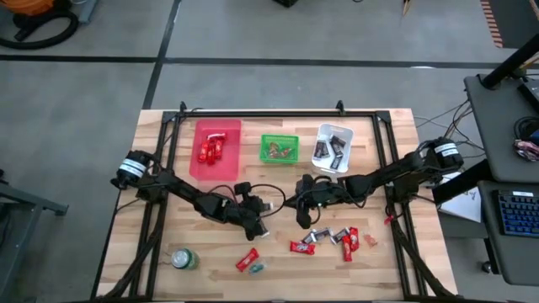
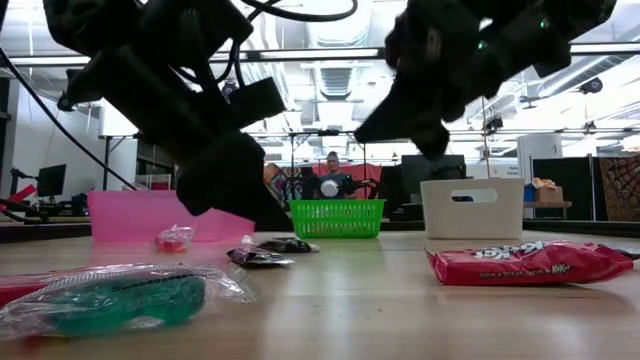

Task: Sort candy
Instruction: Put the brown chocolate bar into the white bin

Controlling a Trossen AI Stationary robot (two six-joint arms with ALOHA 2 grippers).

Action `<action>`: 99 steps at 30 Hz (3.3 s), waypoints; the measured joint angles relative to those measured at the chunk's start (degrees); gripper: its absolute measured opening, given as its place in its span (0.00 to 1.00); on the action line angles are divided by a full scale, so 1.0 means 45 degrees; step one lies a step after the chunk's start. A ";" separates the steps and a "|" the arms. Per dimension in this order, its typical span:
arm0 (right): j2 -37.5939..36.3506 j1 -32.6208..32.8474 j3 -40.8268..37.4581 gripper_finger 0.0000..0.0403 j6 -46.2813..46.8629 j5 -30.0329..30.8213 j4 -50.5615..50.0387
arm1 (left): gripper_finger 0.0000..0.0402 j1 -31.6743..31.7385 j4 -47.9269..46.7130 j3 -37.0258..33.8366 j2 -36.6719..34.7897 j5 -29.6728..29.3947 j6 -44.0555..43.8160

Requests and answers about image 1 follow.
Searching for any black desk device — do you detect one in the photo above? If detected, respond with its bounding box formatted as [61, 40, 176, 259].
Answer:
[517, 77, 539, 114]

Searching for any black mat with orange edge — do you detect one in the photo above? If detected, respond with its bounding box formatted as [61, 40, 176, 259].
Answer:
[479, 0, 539, 50]

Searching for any white plastic bin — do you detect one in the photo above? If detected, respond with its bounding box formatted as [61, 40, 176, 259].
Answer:
[311, 121, 355, 176]

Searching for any orange vacuum cleaner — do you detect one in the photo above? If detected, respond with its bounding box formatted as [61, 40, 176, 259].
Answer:
[2, 0, 56, 17]

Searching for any white paper sheet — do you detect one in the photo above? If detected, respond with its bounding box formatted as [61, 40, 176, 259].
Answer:
[437, 170, 483, 223]

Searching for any black left camera cable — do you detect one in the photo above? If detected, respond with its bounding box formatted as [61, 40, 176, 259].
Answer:
[208, 183, 288, 219]

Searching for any green soda can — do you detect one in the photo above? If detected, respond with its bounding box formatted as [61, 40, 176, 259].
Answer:
[170, 247, 200, 271]

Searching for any pink plastic bin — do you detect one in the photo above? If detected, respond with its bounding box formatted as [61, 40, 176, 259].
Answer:
[188, 118, 244, 183]

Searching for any black vacuum hose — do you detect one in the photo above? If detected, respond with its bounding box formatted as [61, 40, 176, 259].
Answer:
[0, 8, 80, 51]

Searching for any green plastic basket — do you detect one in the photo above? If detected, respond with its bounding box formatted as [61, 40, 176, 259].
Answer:
[259, 133, 301, 165]

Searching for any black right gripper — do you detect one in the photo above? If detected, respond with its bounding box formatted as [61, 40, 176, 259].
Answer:
[284, 174, 350, 231]

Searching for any coiled black cable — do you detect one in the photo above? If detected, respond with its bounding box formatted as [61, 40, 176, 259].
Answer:
[513, 115, 539, 142]

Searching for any backlit black keyboard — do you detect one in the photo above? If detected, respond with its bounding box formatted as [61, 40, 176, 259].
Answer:
[496, 189, 539, 237]

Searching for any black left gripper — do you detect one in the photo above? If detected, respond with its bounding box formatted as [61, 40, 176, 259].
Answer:
[205, 181, 274, 242]

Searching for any colourful wrapper pile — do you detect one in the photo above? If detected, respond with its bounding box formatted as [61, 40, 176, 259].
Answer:
[513, 139, 539, 163]

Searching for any black diagonal pole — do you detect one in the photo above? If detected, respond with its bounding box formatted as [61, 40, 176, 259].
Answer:
[481, 33, 539, 90]

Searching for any grey desk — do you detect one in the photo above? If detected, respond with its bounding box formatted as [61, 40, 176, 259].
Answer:
[478, 180, 539, 287]
[464, 73, 539, 183]

